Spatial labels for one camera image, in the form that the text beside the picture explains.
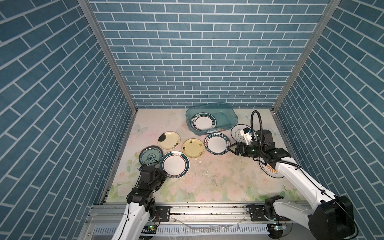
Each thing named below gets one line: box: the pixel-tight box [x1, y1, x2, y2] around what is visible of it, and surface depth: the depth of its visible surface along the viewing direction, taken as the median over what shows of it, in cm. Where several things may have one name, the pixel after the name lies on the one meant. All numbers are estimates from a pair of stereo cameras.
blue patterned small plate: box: [139, 145, 163, 166], surface depth 98 cm
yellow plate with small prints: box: [182, 138, 205, 159], surface depth 99 cm
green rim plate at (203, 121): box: [190, 112, 217, 131], surface depth 114 cm
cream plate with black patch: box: [157, 131, 181, 150], surface depth 104 cm
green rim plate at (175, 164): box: [160, 151, 191, 179], surface depth 92 cm
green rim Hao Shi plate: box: [204, 132, 231, 156], surface depth 104 cm
